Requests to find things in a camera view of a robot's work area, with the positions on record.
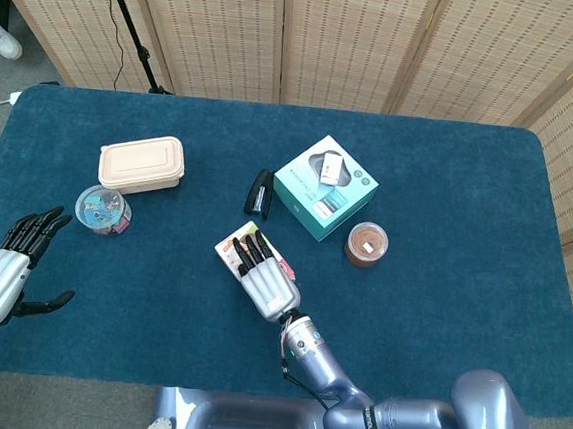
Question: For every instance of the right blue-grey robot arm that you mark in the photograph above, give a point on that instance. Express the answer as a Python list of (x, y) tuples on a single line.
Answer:
[(399, 415)]

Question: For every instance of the clear jar of rubber bands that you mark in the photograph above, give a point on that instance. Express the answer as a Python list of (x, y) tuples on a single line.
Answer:
[(364, 244)]

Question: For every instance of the teal product box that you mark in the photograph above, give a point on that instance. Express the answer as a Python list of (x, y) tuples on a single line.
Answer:
[(294, 180)]

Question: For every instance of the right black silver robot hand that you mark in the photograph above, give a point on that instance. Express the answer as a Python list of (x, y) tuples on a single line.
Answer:
[(267, 285)]

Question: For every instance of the white power strip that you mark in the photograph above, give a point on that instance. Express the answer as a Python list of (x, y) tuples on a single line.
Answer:
[(14, 98)]

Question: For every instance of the black stapler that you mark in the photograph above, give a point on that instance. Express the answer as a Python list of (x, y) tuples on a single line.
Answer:
[(261, 192)]

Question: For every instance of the black tripod stand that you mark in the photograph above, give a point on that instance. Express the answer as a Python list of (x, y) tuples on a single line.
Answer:
[(128, 20)]

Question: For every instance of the clear jar of binder clips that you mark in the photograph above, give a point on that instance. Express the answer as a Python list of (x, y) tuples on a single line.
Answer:
[(99, 208)]

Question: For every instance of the blue fabric table cloth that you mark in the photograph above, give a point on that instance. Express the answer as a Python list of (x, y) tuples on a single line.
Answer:
[(155, 333)]

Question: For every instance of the white sneaker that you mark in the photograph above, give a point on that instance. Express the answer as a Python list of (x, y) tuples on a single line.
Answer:
[(0, 41)]

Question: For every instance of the white red snack box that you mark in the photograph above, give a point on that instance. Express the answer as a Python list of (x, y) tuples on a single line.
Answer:
[(227, 252)]

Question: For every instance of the blue-grey robot torso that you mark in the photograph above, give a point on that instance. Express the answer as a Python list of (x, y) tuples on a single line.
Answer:
[(248, 422)]

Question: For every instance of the beige plastic lidded container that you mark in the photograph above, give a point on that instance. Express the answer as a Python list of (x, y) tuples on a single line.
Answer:
[(140, 161)]

